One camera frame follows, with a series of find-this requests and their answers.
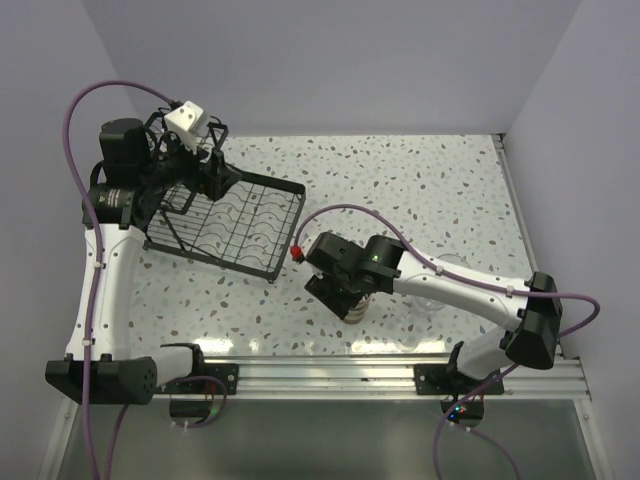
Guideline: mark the clear plastic cup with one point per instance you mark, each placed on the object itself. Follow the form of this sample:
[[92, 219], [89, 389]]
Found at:
[[454, 259], [425, 307]]

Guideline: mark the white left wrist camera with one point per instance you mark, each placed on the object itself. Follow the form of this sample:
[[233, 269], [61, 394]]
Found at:
[[186, 121]]

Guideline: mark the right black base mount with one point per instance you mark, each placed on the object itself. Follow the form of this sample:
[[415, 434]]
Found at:
[[436, 379]]

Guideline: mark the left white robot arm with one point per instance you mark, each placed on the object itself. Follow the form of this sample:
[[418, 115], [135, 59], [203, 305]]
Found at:
[[127, 189]]

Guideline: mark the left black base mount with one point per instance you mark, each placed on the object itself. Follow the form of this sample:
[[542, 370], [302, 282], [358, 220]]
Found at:
[[220, 375]]

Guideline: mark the black wire dish rack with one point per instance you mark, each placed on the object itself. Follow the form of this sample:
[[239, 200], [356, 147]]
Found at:
[[248, 231]]

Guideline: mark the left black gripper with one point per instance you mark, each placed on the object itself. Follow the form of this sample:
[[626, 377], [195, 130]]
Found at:
[[213, 183]]

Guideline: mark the beige cup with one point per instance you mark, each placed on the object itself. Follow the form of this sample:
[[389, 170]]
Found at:
[[363, 303], [354, 316]]

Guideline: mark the aluminium mounting rail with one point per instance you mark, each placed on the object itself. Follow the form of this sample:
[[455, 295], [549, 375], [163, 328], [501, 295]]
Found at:
[[389, 377]]

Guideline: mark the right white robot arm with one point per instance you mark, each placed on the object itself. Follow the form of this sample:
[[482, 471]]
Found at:
[[526, 313]]

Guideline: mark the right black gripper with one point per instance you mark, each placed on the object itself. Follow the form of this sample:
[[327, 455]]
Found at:
[[319, 285]]

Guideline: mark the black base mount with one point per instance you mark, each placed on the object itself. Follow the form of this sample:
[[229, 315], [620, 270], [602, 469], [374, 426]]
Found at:
[[220, 375], [436, 379]]

